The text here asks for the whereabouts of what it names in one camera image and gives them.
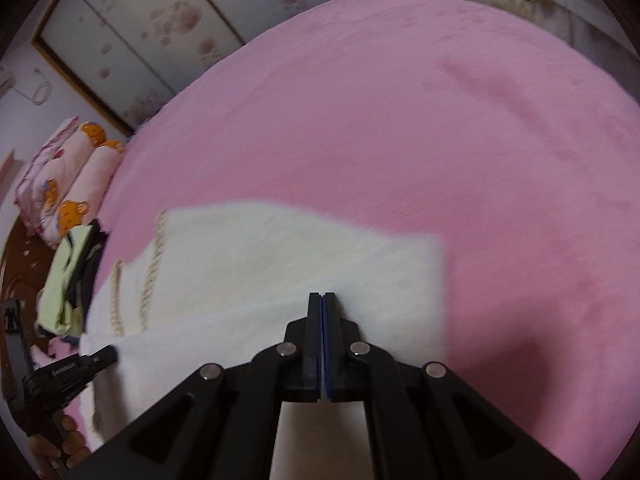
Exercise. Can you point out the pink bed blanket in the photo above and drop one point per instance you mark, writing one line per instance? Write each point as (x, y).
(400, 135)

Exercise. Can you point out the white fuzzy cardigan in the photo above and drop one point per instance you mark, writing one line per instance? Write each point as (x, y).
(250, 270)

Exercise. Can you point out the light green folded garment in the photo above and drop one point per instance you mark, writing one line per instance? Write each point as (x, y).
(55, 285)

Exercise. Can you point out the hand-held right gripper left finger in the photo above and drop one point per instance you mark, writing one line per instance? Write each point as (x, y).
(312, 350)

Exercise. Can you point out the pink bear print quilt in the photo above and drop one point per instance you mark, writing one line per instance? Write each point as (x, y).
(80, 185)

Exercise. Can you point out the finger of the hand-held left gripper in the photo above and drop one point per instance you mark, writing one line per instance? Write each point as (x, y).
(102, 355)

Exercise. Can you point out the dark wooden headboard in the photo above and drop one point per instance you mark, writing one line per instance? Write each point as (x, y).
(20, 260)

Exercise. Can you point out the person's left hand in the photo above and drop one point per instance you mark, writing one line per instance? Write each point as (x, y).
(75, 442)

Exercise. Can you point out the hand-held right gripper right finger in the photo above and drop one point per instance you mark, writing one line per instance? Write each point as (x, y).
(340, 350)

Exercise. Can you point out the floral sliding door wardrobe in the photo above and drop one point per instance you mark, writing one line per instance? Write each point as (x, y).
(150, 20)

